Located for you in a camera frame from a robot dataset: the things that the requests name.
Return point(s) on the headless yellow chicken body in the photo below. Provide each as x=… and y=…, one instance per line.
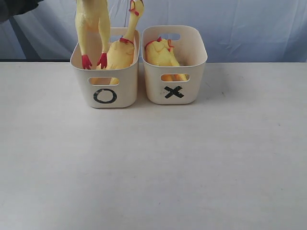
x=160, y=52

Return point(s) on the yellow rubber chicken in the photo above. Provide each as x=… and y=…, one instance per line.
x=121, y=52
x=93, y=15

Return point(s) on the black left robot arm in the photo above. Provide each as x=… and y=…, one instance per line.
x=10, y=8

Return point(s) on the cream bin marked X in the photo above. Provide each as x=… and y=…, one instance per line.
x=191, y=54

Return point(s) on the cream bin marked O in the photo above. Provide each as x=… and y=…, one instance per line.
x=115, y=88

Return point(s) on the grey backdrop curtain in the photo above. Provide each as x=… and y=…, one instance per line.
x=232, y=30

